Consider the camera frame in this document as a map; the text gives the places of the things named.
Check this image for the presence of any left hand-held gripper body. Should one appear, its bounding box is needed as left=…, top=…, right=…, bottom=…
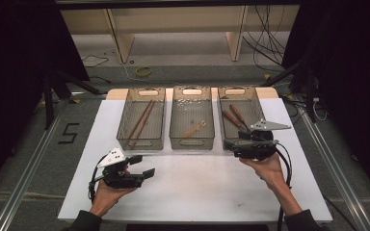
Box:
left=96, top=147, right=145, bottom=190

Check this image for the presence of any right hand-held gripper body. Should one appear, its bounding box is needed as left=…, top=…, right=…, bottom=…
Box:
left=231, top=118, right=292, bottom=162

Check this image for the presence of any wooden handled steel knife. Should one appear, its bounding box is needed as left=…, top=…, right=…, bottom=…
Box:
left=222, top=110, right=249, bottom=133

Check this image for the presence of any smoky clear plastic bin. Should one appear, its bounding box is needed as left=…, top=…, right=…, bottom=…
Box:
left=169, top=85, right=216, bottom=151
left=217, top=85, right=268, bottom=152
left=116, top=87, right=167, bottom=151

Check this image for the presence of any brown wooden chopstick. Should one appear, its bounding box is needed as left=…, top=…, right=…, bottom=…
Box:
left=126, top=99, right=153, bottom=141
left=130, top=101, right=156, bottom=149

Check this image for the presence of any person's left hand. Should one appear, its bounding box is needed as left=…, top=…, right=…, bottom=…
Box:
left=89, top=172, right=138, bottom=218

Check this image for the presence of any person's right hand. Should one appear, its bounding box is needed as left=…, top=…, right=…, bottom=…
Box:
left=238, top=153, right=291, bottom=194

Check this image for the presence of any black metal stand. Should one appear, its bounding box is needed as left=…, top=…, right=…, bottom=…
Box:
left=261, top=59, right=319, bottom=124
left=42, top=70, right=108, bottom=130

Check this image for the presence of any yellow tape roll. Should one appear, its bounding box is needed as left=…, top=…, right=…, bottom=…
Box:
left=135, top=65, right=153, bottom=78

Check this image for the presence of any pale wooden shelf unit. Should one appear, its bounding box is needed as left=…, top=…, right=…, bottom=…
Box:
left=61, top=5, right=300, bottom=64

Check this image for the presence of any black curtain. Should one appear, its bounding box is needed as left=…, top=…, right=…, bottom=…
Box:
left=0, top=0, right=91, bottom=200
left=282, top=0, right=370, bottom=206

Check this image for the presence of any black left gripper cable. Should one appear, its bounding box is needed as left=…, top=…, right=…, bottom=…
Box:
left=88, top=154, right=109, bottom=203

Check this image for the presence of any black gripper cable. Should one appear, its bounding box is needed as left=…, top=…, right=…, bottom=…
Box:
left=88, top=154, right=109, bottom=203
left=274, top=142, right=294, bottom=231

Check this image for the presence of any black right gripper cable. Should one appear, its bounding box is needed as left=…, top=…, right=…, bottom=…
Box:
left=274, top=142, right=294, bottom=231

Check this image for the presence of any aluminium floor rail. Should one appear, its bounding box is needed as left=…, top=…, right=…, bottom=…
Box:
left=297, top=95, right=370, bottom=231
left=0, top=95, right=73, bottom=231

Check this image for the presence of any bundle of black cables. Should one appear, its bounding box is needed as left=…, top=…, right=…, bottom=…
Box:
left=241, top=5, right=292, bottom=73

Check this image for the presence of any white floor cable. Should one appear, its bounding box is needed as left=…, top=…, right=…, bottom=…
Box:
left=119, top=59, right=143, bottom=83

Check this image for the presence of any thin black floor cable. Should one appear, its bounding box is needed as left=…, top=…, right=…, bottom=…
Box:
left=81, top=54, right=110, bottom=69

